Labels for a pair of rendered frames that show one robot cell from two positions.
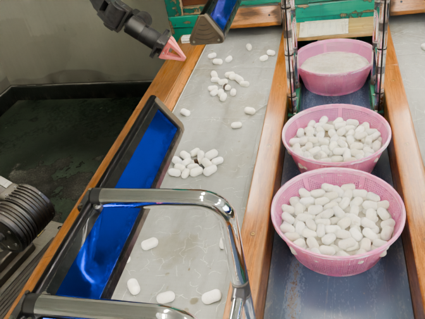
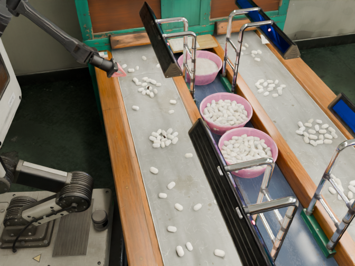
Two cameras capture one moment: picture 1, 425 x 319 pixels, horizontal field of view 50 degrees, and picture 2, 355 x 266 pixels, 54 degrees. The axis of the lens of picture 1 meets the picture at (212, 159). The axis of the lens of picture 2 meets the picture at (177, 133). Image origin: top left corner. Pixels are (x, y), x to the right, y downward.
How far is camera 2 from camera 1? 79 cm
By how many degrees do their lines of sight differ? 27
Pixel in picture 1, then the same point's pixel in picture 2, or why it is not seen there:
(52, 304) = (254, 207)
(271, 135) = (196, 115)
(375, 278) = not seen: hidden behind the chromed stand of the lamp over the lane
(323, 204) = (237, 146)
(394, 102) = (243, 88)
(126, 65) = not seen: hidden behind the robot
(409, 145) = (261, 111)
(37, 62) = not seen: outside the picture
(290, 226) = (231, 160)
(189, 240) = (188, 178)
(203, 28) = (173, 69)
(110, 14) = (82, 54)
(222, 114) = (157, 105)
